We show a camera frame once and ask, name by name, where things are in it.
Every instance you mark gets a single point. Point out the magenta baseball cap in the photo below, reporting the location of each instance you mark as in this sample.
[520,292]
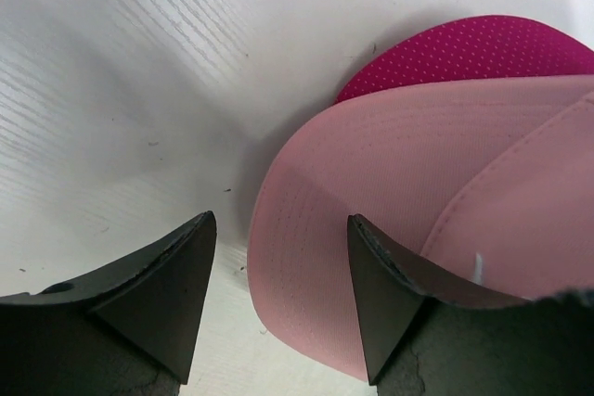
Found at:
[482,47]

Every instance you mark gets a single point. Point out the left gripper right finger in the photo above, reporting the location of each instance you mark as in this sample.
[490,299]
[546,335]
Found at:
[426,331]

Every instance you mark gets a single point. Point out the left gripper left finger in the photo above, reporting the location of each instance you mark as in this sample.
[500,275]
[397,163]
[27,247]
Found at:
[127,328]

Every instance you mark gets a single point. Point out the pink baseball cap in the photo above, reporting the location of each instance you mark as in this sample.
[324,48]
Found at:
[491,179]

